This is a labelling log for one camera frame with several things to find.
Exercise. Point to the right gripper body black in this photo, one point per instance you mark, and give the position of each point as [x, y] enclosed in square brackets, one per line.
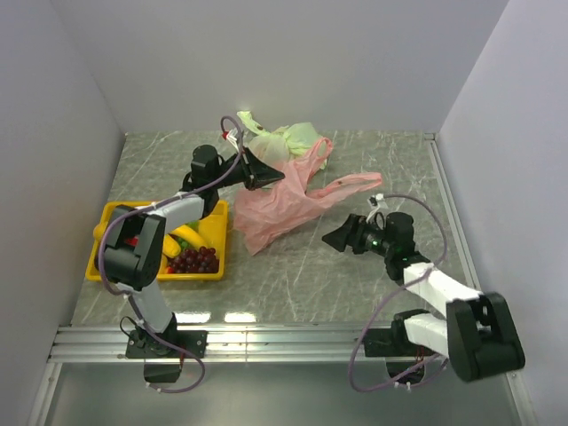
[373, 239]

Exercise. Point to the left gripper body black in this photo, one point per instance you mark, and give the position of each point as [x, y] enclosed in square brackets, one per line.
[236, 177]

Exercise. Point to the pink plastic bag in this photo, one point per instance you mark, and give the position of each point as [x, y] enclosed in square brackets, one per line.
[264, 215]

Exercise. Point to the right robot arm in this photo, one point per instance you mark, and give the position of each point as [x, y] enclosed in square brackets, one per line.
[475, 331]

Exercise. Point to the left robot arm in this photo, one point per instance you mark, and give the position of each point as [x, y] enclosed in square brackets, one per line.
[130, 251]

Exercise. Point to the green plastic bag with fruits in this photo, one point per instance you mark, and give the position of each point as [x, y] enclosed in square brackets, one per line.
[281, 145]

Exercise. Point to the purple grape bunch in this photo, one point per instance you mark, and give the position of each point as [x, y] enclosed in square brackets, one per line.
[202, 260]

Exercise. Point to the yellow banana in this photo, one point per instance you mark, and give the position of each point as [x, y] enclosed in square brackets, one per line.
[175, 242]

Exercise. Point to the yellow lemon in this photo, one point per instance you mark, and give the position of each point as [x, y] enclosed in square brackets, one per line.
[99, 231]

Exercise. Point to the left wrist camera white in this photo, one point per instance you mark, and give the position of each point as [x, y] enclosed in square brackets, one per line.
[231, 136]

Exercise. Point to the right side aluminium rail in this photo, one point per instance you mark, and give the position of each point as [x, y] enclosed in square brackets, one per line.
[452, 213]

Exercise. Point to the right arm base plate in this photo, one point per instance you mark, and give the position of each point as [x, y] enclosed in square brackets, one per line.
[377, 346]

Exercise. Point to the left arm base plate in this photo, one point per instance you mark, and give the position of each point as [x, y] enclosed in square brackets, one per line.
[141, 345]

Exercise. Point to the aluminium mounting rail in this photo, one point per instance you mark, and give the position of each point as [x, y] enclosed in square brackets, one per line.
[246, 343]

